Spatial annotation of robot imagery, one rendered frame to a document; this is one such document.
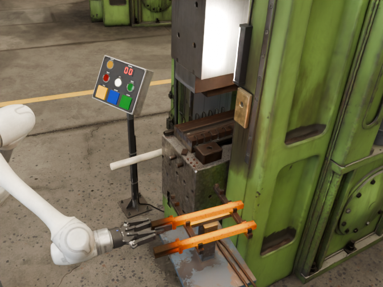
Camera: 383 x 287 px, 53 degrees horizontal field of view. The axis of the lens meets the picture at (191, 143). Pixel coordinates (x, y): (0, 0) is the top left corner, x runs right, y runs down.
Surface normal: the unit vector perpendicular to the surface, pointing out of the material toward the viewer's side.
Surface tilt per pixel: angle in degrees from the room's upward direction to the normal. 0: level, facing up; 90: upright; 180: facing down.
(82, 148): 0
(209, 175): 90
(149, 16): 90
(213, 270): 0
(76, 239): 43
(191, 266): 0
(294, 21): 89
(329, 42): 89
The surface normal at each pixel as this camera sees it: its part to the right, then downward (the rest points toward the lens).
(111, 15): 0.27, 0.55
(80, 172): 0.04, -0.82
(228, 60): 0.50, 0.50
